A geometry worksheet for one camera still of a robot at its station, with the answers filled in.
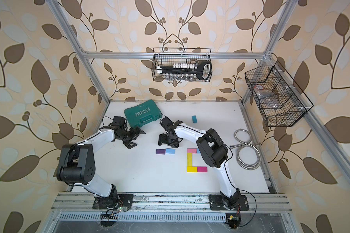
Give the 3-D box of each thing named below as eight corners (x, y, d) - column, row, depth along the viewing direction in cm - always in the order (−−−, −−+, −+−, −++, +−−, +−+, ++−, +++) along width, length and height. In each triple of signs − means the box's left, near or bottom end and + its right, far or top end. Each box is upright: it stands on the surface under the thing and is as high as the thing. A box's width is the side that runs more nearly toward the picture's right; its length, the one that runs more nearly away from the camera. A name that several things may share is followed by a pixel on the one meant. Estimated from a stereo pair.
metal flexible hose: (236, 170, 87) (237, 167, 84) (226, 131, 105) (227, 128, 102) (265, 170, 87) (268, 167, 84) (251, 131, 105) (253, 128, 102)
